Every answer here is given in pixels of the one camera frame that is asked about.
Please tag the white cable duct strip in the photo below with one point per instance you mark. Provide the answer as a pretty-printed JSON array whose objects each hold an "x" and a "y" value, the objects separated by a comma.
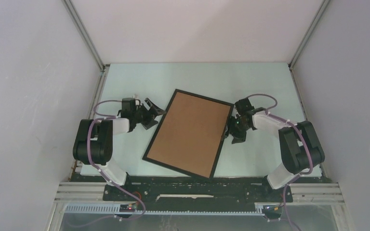
[{"x": 115, "y": 209}]

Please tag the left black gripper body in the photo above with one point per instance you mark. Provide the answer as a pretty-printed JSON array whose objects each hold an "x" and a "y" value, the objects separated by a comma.
[{"x": 144, "y": 117}]

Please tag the brown frame backing board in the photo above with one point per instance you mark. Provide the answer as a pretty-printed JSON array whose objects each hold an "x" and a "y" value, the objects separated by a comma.
[{"x": 189, "y": 134}]

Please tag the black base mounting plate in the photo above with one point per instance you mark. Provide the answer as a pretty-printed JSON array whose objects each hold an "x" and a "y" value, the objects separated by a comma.
[{"x": 220, "y": 194}]

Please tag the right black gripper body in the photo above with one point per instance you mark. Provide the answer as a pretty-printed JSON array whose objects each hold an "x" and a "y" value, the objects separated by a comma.
[{"x": 237, "y": 129}]

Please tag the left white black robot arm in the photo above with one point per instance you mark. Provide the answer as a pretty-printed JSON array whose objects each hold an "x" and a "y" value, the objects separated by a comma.
[{"x": 94, "y": 140}]

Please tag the aluminium corner post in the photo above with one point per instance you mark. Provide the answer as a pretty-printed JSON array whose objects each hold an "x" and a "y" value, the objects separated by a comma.
[
  {"x": 309, "y": 32},
  {"x": 75, "y": 17}
]

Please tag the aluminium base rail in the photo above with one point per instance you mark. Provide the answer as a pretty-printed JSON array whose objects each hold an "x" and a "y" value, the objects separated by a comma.
[{"x": 71, "y": 192}]

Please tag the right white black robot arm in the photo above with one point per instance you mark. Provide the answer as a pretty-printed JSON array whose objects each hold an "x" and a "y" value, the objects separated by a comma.
[{"x": 300, "y": 148}]

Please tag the left aluminium corner post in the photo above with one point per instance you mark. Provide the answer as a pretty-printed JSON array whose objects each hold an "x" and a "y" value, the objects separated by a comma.
[{"x": 75, "y": 17}]

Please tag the right aluminium corner post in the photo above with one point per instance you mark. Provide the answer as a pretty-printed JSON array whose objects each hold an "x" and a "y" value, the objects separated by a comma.
[{"x": 309, "y": 32}]

